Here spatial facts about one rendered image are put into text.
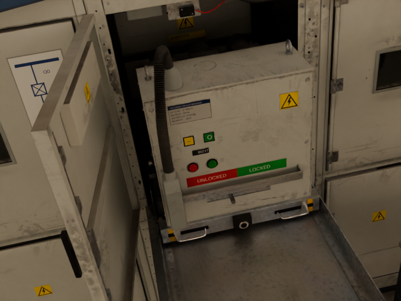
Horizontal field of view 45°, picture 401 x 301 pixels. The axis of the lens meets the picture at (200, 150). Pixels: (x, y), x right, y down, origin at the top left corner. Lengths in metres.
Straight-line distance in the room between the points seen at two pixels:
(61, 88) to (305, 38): 0.86
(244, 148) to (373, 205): 0.82
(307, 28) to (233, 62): 0.28
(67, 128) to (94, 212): 0.24
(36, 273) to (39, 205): 0.34
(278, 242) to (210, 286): 0.28
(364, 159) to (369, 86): 0.31
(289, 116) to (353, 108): 0.39
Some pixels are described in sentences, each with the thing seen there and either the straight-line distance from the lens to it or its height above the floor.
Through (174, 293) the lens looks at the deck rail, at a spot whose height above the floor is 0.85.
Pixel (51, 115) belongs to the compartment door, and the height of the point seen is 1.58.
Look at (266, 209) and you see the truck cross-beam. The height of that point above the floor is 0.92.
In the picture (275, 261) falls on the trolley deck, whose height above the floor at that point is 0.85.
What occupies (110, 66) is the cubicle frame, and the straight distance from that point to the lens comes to 1.51.
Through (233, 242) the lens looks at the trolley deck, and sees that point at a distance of 1.62.
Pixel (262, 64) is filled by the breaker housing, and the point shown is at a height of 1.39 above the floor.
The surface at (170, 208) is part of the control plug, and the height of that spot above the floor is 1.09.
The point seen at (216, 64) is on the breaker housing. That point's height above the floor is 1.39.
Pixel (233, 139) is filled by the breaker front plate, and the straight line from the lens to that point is 1.44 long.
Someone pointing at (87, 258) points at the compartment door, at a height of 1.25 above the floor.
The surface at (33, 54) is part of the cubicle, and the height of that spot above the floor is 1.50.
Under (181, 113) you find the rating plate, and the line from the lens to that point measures 1.36.
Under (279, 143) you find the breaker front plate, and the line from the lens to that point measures 1.49.
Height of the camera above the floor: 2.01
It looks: 35 degrees down
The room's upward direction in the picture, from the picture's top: 8 degrees counter-clockwise
